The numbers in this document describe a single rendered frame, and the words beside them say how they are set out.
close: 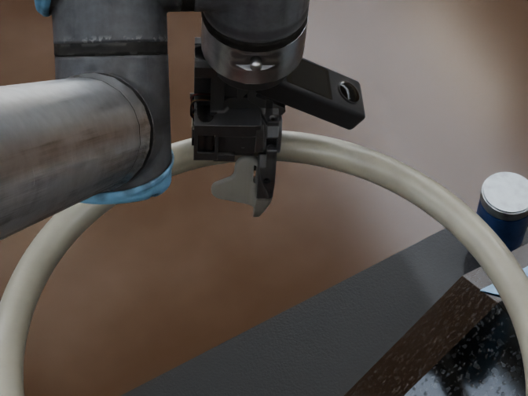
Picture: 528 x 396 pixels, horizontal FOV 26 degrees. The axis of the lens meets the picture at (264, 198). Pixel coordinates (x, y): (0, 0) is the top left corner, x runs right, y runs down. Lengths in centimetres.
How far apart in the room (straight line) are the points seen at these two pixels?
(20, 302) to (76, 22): 26
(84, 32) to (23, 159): 30
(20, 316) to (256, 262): 123
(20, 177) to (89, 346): 153
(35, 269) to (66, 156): 36
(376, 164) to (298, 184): 121
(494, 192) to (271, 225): 44
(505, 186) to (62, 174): 157
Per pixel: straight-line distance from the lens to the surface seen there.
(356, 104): 107
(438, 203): 109
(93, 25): 88
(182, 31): 261
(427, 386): 119
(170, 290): 216
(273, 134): 105
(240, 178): 110
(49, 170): 64
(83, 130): 71
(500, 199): 214
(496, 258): 106
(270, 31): 93
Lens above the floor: 180
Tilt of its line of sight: 52 degrees down
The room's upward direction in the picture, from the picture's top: straight up
